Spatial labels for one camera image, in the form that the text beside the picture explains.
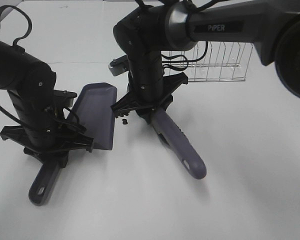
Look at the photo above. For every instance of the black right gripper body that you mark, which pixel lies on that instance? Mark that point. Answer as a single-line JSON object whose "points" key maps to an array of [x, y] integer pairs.
{"points": [[147, 85]]}

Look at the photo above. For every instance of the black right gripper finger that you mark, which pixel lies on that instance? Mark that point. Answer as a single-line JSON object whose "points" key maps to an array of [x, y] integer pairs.
{"points": [[165, 104], [146, 114]]}

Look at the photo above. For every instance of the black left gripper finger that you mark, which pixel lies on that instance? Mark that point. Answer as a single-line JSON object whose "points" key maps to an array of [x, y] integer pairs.
{"points": [[39, 156], [63, 158]]}

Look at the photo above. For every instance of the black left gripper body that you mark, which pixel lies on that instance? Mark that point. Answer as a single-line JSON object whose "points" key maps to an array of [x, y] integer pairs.
{"points": [[42, 125]]}

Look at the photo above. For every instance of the purple brush black bristles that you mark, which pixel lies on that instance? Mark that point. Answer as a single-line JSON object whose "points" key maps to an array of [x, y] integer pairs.
{"points": [[172, 135]]}

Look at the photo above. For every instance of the purple plastic dustpan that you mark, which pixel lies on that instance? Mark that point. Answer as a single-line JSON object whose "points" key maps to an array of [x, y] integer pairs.
{"points": [[93, 108]]}

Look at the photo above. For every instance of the pile of coffee beans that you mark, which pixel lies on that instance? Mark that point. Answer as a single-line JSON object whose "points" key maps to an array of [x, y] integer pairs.
{"points": [[122, 114]]}

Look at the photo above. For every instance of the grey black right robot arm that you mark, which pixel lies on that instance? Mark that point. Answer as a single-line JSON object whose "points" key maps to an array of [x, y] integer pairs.
{"points": [[272, 26]]}

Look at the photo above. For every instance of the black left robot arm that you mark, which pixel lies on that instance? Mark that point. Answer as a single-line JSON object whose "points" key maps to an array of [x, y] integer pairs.
{"points": [[23, 72]]}

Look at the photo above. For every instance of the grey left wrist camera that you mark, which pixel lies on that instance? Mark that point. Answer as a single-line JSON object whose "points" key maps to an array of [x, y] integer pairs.
{"points": [[64, 98]]}

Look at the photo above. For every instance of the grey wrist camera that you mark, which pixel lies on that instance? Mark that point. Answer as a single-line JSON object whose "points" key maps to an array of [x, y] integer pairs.
{"points": [[64, 98], [119, 66]]}

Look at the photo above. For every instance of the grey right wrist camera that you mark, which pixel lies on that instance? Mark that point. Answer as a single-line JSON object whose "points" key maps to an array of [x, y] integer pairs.
{"points": [[119, 66]]}

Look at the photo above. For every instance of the chrome wire dish rack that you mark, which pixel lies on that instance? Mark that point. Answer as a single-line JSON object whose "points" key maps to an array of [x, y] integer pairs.
{"points": [[223, 61]]}

